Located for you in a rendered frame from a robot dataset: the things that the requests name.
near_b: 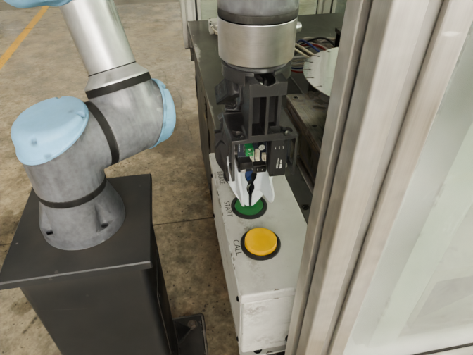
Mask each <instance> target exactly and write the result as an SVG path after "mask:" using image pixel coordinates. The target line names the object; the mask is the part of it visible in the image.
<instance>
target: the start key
mask: <svg viewBox="0 0 473 355"><path fill-rule="evenodd" d="M235 209H236V210H237V211H238V212H240V213H242V214H244V215H248V216H251V215H255V214H257V213H260V212H261V211H262V210H263V202H262V201H261V200H260V199H259V200H258V201H257V202H256V203H255V204H254V205H252V206H246V205H245V204H244V206H242V205H241V203H240V201H239V199H237V201H236V203H235Z"/></svg>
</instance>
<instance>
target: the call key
mask: <svg viewBox="0 0 473 355"><path fill-rule="evenodd" d="M245 247H246V249H247V250H248V251H249V252H251V253H252V254H255V255H258V256H265V255H268V254H271V253H272V252H273V251H274V250H275V249H276V247H277V238H276V236H275V234H274V233H273V232H272V231H271V230H268V229H266V228H254V229H252V230H250V231H249V232H248V233H247V234H246V236H245Z"/></svg>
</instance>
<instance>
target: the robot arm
mask: <svg viewBox="0 0 473 355"><path fill-rule="evenodd" d="M4 1H5V2H6V3H8V4H10V5H12V6H14V7H16V8H32V7H38V6H59V8H60V10H61V13H62V15H63V18H64V20H65V23H66V25H67V27H68V30H69V32H70V35H71V37H72V40H73V41H74V43H75V46H76V49H77V51H78V54H79V55H80V58H81V60H82V63H83V65H84V68H85V70H86V72H87V74H88V77H89V78H88V82H87V84H86V87H85V88H84V91H85V93H86V95H87V98H88V101H86V102H84V103H83V101H81V100H80V99H78V98H75V97H72V96H62V97H61V98H60V99H59V98H58V97H54V98H50V99H46V100H43V101H40V102H39V103H37V104H34V105H33V106H31V107H29V108H27V109H26V110H24V111H23V112H22V113H21V114H20V115H19V116H18V117H17V119H16V120H15V121H14V123H13V125H12V128H11V139H12V141H13V144H14V146H15V152H16V156H17V157H18V160H19V161H20V162H21V163H22V165H23V167H24V169H25V172H26V173H27V176H28V177H29V180H30V182H31V184H32V186H33V189H34V191H35V193H36V195H37V197H38V200H39V227H40V230H41V231H42V234H43V236H44V239H45V240H46V241H47V242H48V243H49V244H50V245H51V246H53V247H55V248H58V249H63V250H81V249H87V248H90V247H93V246H96V245H97V244H100V243H102V242H104V241H106V240H107V239H109V238H110V237H112V236H113V235H114V234H115V233H116V232H117V231H118V230H119V229H120V227H121V226H122V224H123V222H124V219H125V207H124V204H123V201H122V198H121V196H120V195H119V194H118V193H117V192H116V190H115V189H114V188H113V186H112V185H111V184H110V182H109V181H107V179H106V174H105V172H104V169H105V168H107V167H109V166H111V165H113V164H116V163H118V162H121V161H123V160H125V159H126V158H129V157H131V156H133V155H135V154H138V153H140V152H142V151H144V150H146V149H151V148H154V147H155V146H156V145H157V144H159V143H161V142H163V141H165V140H166V139H168V138H169V137H170V136H171V134H172V133H173V131H174V127H175V122H176V113H175V105H174V102H173V100H172V96H171V94H170V92H169V90H168V89H166V88H165V85H164V83H163V82H161V81H160V80H158V79H154V78H151V76H150V73H149V70H148V69H146V68H144V67H142V66H141V65H139V64H138V63H137V62H136V60H135V58H134V54H133V53H132V49H131V47H130V43H129V42H128V39H127V35H126V34H125V30H124V28H123V26H122V22H121V20H120V16H119V15H118V11H117V9H116V7H115V4H114V1H113V0H4ZM299 2H300V0H217V32H218V52H219V56H220V58H221V61H222V75H223V76H224V78H223V79H222V80H221V81H220V82H219V83H218V84H217V85H216V86H215V99H216V104H217V105H220V104H224V105H225V109H224V110H223V111H222V112H221V113H220V114H218V118H219V121H220V129H216V130H213V132H214V135H215V140H214V146H213V148H214V153H215V159H216V161H217V164H218V165H219V167H221V169H222V171H223V172H224V174H225V175H226V177H227V181H228V183H229V185H230V187H231V188H232V190H233V192H234V193H235V195H236V197H237V198H238V199H239V201H240V203H241V205H242V206H244V204H245V205H246V206H252V205H254V204H255V203H256V202H257V201H258V200H259V199H260V198H261V196H262V195H264V196H265V198H266V199H267V200H268V201H269V202H270V203H272V202H273V201H274V197H275V193H274V188H273V185H272V177H273V176H278V175H284V174H285V168H286V167H288V168H289V170H290V172H291V174H292V175H293V174H294V171H295V165H296V155H297V148H298V137H299V134H298V132H297V130H296V128H295V127H294V125H293V123H292V122H291V120H290V119H289V117H288V115H287V114H286V111H285V110H284V108H283V106H281V103H282V96H284V95H287V86H288V81H287V80H286V79H288V78H289V76H290V75H291V64H292V58H293V57H294V50H295V42H296V33H297V32H300V31H301V28H302V24H301V23H300V22H297V20H298V10H299ZM291 141H292V142H293V143H294V150H293V157H292V159H291V157H290V152H291ZM252 170H253V172H252V173H251V179H252V182H251V185H250V187H249V188H247V185H248V180H247V178H246V175H245V173H246V172H247V171H252Z"/></svg>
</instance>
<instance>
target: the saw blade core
mask: <svg viewBox="0 0 473 355"><path fill-rule="evenodd" d="M338 50H339V48H338V47H336V48H332V49H327V50H324V51H321V52H318V53H316V54H314V55H312V56H311V57H310V58H309V59H308V60H307V61H306V62H305V63H304V66H303V74H304V77H305V79H306V80H307V81H308V83H309V84H310V85H311V86H312V87H314V88H315V89H316V90H317V91H319V92H321V93H322V94H324V95H326V96H328V97H330V94H331V90H332V83H333V78H334V71H335V66H336V59H337V54H338Z"/></svg>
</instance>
